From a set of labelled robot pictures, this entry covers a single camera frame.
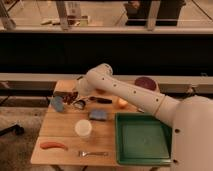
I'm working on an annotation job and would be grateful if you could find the blue sponge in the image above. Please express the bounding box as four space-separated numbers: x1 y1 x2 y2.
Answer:
89 109 107 121

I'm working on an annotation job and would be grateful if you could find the red bowl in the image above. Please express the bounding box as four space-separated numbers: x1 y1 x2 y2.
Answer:
96 89 106 94

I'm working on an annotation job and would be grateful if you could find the green plastic tray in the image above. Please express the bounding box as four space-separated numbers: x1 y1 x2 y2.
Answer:
115 113 172 166

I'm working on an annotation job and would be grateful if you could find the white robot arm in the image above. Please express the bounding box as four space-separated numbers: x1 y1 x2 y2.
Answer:
76 63 213 171

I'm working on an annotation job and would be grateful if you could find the yellow apple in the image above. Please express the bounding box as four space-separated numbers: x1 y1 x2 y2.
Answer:
117 98 128 109

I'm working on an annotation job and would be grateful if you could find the white plastic cup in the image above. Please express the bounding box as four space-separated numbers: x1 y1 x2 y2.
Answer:
74 119 92 139

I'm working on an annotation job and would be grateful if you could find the purple bowl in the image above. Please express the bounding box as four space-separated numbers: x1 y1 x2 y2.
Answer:
134 77 157 91

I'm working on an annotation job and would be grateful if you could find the orange sausage toy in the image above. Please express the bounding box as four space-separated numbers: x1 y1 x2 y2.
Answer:
40 142 68 151

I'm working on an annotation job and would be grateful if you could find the black handled peeler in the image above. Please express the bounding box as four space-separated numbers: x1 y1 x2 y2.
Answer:
72 95 114 110

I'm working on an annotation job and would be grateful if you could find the wooden table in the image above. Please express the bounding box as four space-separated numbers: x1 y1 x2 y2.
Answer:
30 79 162 168

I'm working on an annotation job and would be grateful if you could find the metal fork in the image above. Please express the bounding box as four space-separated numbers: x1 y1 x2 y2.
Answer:
78 151 108 157

